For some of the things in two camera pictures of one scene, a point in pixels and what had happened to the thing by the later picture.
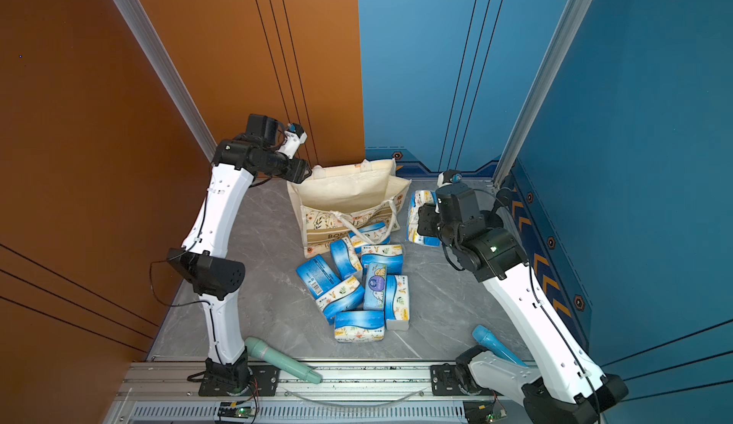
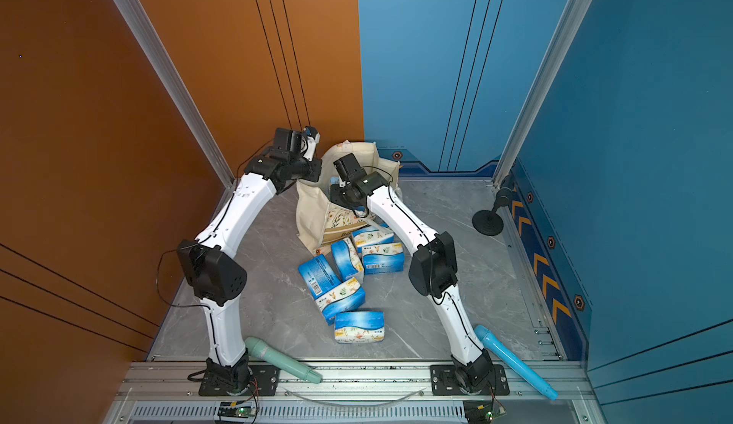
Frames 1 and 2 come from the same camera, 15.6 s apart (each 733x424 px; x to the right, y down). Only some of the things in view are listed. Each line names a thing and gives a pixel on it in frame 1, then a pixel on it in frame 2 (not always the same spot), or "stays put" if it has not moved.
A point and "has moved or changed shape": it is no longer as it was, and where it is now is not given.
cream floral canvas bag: x=335 y=201 has moved or changed shape
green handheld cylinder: x=261 y=350 stays put
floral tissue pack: x=351 y=296 stays put
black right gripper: x=426 y=218 -> x=335 y=195
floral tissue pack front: x=359 y=326 stays put
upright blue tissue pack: x=345 y=260 stays put
